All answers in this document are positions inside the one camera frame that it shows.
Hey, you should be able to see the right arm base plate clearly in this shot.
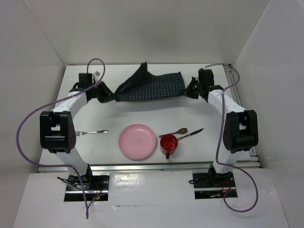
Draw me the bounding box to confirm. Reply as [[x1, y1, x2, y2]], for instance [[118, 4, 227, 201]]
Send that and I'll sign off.
[[189, 172, 238, 200]]

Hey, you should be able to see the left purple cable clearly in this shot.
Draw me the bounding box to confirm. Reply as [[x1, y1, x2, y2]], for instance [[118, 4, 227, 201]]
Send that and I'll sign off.
[[18, 58, 106, 219]]

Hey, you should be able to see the pink plate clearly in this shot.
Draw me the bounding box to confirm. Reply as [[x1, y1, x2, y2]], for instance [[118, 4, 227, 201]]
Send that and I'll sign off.
[[118, 124, 156, 161]]

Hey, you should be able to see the aluminium front rail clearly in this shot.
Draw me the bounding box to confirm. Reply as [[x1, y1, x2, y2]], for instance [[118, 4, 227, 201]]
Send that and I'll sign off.
[[37, 161, 214, 173]]

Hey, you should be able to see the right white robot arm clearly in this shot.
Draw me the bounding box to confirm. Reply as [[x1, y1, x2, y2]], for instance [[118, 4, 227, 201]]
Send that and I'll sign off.
[[184, 68, 258, 186]]

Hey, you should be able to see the wooden spoon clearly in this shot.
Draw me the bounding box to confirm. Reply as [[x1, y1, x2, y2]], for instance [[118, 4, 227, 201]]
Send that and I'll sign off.
[[168, 128, 188, 134]]

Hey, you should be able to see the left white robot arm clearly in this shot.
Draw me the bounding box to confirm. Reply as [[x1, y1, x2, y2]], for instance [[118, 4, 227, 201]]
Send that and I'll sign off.
[[39, 71, 106, 190]]

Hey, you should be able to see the purple cable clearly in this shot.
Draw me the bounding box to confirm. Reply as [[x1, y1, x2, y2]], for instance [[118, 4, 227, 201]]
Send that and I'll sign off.
[[205, 63, 259, 212], [18, 58, 106, 219]]

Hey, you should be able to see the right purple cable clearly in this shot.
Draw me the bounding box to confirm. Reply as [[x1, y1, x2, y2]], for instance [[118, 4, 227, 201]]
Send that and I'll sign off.
[[205, 63, 259, 212]]

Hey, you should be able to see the steel knife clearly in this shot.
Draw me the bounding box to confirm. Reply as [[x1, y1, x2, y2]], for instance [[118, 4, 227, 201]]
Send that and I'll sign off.
[[177, 128, 204, 141]]

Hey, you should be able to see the dark checked cloth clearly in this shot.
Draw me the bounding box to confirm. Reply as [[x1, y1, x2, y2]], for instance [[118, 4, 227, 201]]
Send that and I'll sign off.
[[114, 62, 185, 102]]

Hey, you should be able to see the red mug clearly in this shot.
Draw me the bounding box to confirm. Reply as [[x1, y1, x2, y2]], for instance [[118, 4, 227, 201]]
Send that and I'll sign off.
[[160, 134, 179, 160]]

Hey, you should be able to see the steel fork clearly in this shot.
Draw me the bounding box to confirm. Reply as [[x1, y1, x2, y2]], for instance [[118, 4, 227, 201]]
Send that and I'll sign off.
[[75, 130, 109, 136]]

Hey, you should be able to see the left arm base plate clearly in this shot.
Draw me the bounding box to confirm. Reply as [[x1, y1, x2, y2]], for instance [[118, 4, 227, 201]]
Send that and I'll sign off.
[[57, 174, 110, 202]]

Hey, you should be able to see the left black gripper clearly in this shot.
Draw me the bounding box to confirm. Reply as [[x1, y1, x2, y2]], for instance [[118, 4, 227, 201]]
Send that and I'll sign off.
[[89, 81, 118, 104]]

